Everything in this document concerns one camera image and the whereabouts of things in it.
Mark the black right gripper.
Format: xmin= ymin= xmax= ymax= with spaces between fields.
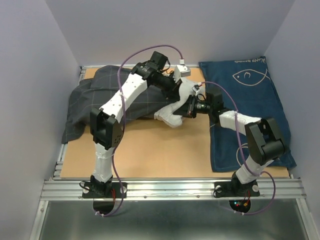
xmin=172 ymin=94 xmax=212 ymax=118

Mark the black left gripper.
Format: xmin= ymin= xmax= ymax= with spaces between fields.
xmin=152 ymin=72 xmax=183 ymax=102

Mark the white stained pillow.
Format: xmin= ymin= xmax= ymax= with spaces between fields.
xmin=153 ymin=77 xmax=205 ymax=128

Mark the grey checked pillowcase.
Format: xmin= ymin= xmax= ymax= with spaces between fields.
xmin=61 ymin=65 xmax=170 ymax=144

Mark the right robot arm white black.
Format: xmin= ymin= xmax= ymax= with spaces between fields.
xmin=173 ymin=85 xmax=287 ymax=198

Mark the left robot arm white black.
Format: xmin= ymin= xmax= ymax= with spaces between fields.
xmin=87 ymin=51 xmax=181 ymax=197

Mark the blue fish-print cushion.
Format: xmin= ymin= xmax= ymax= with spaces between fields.
xmin=198 ymin=56 xmax=291 ymax=173

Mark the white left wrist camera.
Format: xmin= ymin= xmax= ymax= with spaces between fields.
xmin=173 ymin=64 xmax=191 ymax=84

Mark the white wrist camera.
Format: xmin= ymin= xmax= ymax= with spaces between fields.
xmin=192 ymin=83 xmax=204 ymax=96
xmin=173 ymin=64 xmax=191 ymax=84

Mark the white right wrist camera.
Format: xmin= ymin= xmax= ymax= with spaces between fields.
xmin=192 ymin=83 xmax=204 ymax=96

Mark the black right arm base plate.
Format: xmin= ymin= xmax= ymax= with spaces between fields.
xmin=213 ymin=180 xmax=260 ymax=199

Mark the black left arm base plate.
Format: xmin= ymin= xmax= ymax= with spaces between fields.
xmin=79 ymin=181 xmax=128 ymax=199

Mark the aluminium table edge frame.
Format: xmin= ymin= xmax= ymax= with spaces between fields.
xmin=29 ymin=64 xmax=201 ymax=240

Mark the aluminium mounting rail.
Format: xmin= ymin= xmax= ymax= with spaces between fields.
xmin=40 ymin=178 xmax=307 ymax=201

